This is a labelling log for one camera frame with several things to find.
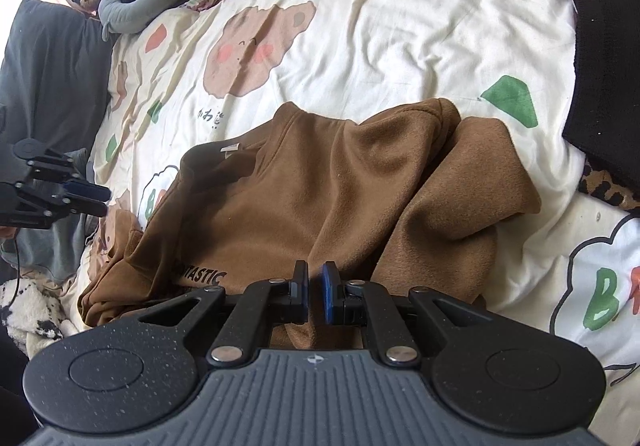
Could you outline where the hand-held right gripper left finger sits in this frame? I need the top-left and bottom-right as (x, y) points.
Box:
(139, 260), (311, 368)

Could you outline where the black cable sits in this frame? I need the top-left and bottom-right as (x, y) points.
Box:
(9, 226), (25, 309)

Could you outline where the black folded cloth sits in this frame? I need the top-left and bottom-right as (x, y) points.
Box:
(552, 0), (640, 167)

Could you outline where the grey-blue garment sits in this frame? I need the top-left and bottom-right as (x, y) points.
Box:
(0, 146), (101, 284)

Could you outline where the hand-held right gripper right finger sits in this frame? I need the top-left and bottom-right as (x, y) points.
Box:
(320, 261), (493, 369)

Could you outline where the dark grey pillow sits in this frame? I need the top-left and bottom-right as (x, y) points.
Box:
(0, 0), (118, 162)

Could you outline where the cream bear-print blanket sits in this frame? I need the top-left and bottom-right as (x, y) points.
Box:
(75, 0), (640, 432)

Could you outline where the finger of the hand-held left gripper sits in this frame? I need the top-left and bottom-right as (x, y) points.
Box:
(0, 181), (108, 230)
(27, 151), (112, 201)

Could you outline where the white and black fluffy blanket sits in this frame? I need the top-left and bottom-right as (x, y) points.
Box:
(0, 278), (76, 357)

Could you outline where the brown printed T-shirt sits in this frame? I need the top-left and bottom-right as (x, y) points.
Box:
(77, 97), (543, 352)

